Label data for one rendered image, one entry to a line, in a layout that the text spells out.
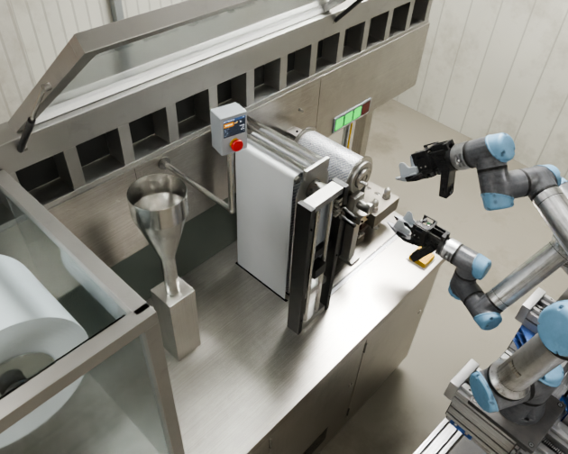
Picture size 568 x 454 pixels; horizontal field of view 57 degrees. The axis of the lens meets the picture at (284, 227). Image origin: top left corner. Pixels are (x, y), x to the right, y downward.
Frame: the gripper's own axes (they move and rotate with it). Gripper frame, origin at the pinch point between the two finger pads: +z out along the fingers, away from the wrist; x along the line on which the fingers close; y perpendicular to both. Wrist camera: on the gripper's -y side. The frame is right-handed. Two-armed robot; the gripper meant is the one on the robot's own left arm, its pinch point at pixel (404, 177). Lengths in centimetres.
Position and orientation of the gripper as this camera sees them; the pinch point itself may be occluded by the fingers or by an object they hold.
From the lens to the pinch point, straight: 165.2
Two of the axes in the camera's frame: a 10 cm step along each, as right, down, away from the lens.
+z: -5.9, 0.9, 8.0
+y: -4.3, -8.7, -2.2
